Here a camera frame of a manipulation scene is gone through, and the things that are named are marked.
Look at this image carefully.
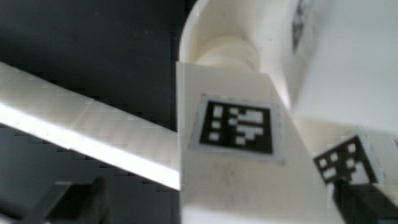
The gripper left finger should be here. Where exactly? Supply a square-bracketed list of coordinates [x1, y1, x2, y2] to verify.
[17, 176, 114, 224]

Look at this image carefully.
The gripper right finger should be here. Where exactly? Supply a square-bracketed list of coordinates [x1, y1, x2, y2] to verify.
[333, 181, 398, 224]

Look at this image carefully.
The white stool leg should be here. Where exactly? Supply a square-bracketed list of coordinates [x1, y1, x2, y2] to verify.
[294, 0, 398, 136]
[296, 114, 398, 188]
[178, 36, 344, 224]

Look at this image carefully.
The white round stool seat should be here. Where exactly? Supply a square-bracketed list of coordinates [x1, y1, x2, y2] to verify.
[178, 0, 313, 108]

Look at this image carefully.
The white front fence bar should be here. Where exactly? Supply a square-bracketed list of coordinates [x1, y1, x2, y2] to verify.
[0, 62, 182, 189]

